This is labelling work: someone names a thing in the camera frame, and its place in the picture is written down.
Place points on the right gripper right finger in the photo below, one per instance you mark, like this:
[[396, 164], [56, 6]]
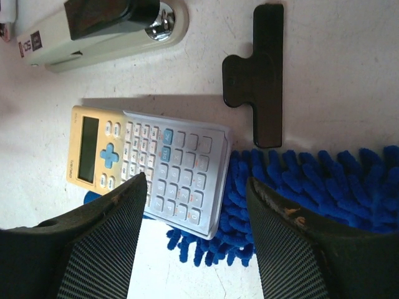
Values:
[[301, 254]]

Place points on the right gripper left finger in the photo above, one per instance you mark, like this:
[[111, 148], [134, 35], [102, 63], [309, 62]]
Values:
[[85, 253]]

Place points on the blue microfiber duster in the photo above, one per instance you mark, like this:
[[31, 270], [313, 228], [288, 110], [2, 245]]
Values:
[[361, 192]]

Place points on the yellow grey calculator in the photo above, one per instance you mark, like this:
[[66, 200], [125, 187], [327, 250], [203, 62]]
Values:
[[185, 163]]

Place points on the black clip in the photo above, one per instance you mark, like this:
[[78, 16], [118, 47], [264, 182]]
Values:
[[258, 80]]

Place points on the grey black stapler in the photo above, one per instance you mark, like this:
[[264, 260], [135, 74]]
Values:
[[85, 33]]

